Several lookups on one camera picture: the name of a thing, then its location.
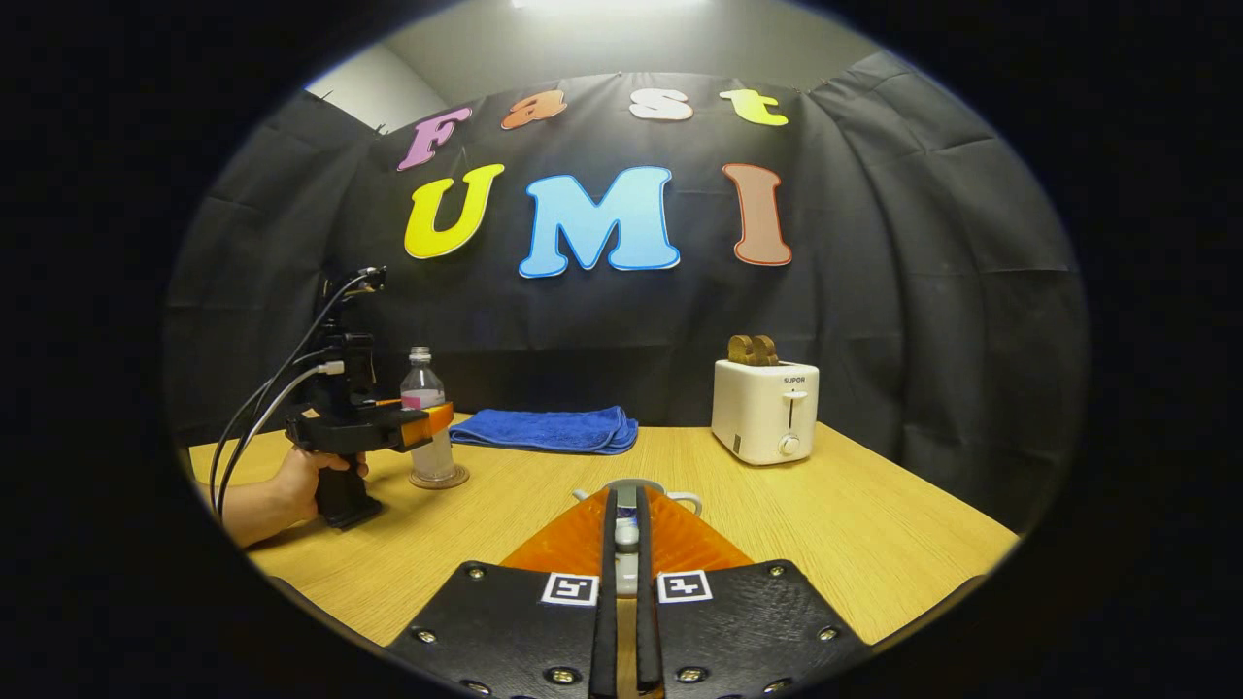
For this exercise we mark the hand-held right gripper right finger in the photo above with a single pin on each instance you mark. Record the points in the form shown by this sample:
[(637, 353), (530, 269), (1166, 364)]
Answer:
[(748, 621)]

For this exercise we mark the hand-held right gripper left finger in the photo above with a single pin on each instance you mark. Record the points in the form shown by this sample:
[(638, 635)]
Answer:
[(505, 621)]

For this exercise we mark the clear plastic water bottle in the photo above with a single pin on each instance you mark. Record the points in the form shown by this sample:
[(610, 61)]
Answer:
[(425, 383)]

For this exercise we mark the round brown coaster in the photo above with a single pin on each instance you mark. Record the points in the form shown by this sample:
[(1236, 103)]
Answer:
[(456, 479)]

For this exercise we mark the white blue-patterned teacup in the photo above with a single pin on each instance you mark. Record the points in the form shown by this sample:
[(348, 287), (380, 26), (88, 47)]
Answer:
[(685, 498)]

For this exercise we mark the white blue teacup lid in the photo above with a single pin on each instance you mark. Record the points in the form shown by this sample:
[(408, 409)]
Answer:
[(626, 534)]

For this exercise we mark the folded blue towel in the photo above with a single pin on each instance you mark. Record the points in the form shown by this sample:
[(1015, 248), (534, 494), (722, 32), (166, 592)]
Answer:
[(544, 430)]

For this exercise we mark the white toaster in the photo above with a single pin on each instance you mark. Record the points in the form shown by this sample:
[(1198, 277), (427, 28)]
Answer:
[(757, 413)]

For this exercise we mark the brown bread slice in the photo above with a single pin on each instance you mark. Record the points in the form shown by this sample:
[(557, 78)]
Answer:
[(765, 349), (740, 349)]

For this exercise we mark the black backdrop cloth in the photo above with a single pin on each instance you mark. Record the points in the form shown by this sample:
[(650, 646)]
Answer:
[(874, 291)]

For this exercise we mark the ceiling light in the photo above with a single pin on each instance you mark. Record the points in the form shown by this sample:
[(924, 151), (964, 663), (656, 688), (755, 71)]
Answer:
[(607, 4)]

